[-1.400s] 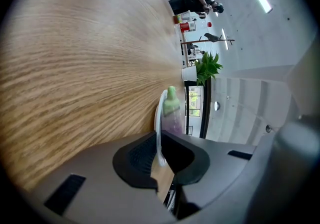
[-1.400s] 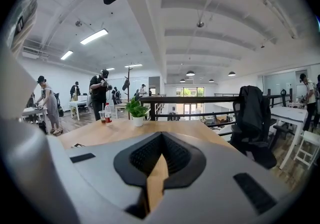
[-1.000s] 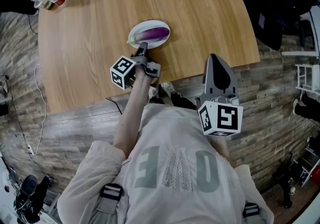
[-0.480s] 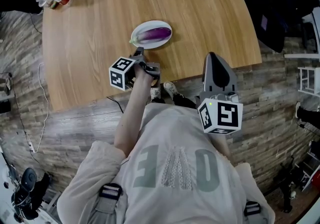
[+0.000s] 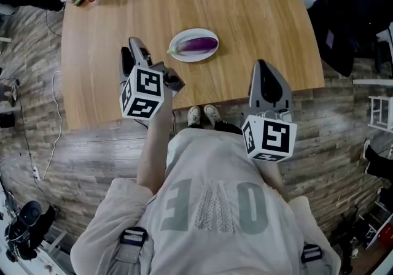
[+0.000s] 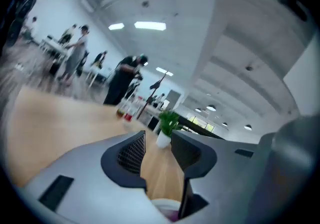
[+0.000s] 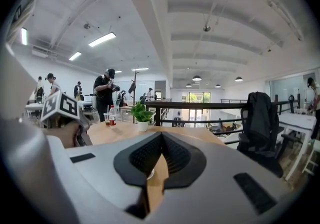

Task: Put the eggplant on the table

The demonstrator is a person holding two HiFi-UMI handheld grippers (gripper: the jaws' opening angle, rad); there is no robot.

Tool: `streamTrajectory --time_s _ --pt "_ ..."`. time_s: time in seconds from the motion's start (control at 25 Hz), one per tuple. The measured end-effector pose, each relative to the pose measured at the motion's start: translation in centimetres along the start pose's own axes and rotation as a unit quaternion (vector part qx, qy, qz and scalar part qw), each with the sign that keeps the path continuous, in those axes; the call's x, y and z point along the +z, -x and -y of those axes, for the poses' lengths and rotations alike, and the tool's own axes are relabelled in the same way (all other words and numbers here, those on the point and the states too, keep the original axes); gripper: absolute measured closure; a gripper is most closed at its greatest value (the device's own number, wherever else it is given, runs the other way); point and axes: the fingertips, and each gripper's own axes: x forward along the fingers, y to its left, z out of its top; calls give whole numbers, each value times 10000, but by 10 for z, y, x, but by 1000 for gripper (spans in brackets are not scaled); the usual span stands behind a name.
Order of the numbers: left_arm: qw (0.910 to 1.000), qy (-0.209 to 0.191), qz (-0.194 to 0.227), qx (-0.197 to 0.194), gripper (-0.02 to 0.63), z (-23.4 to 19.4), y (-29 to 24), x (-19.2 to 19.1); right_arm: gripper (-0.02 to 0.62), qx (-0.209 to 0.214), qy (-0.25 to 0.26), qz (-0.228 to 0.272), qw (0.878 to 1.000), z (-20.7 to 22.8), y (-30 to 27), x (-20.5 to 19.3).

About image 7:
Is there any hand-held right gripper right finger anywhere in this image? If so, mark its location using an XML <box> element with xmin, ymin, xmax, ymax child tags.
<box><xmin>161</xmin><ymin>131</ymin><xmax>207</xmax><ymax>190</ymax></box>

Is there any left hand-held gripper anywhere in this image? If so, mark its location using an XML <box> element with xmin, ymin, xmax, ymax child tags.
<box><xmin>39</xmin><ymin>90</ymin><xmax>94</xmax><ymax>148</ymax></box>

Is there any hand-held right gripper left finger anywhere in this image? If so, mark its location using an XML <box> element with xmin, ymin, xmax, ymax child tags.
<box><xmin>113</xmin><ymin>131</ymin><xmax>163</xmax><ymax>189</ymax></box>

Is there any light wooden table top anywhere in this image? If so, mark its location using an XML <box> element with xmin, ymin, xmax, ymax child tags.
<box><xmin>84</xmin><ymin>119</ymin><xmax>226</xmax><ymax>215</ymax></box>

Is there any white desk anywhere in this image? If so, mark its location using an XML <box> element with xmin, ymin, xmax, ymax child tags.
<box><xmin>24</xmin><ymin>102</ymin><xmax>45</xmax><ymax>119</ymax></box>
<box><xmin>276</xmin><ymin>112</ymin><xmax>319</xmax><ymax>182</ymax></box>

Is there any plastic cup with dark drink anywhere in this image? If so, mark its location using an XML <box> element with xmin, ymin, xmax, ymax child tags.
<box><xmin>103</xmin><ymin>104</ymin><xmax>112</xmax><ymax>127</ymax></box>

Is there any green plant in white pot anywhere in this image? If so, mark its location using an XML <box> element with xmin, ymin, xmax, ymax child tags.
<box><xmin>129</xmin><ymin>100</ymin><xmax>156</xmax><ymax>133</ymax></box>

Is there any red label drink bottle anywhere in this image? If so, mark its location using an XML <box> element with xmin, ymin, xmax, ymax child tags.
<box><xmin>108</xmin><ymin>104</ymin><xmax>117</xmax><ymax>127</ymax></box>

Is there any black metal railing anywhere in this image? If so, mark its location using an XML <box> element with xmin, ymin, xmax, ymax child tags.
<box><xmin>144</xmin><ymin>98</ymin><xmax>301</xmax><ymax>145</ymax></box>

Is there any wooden coat rack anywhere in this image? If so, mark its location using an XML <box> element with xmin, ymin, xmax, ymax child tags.
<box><xmin>127</xmin><ymin>68</ymin><xmax>141</xmax><ymax>124</ymax></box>

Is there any black office chair with jacket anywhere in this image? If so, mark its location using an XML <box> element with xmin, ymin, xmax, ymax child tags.
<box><xmin>236</xmin><ymin>91</ymin><xmax>299</xmax><ymax>179</ymax></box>

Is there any white stool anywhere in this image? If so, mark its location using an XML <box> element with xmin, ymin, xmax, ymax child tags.
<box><xmin>301</xmin><ymin>138</ymin><xmax>320</xmax><ymax>177</ymax></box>

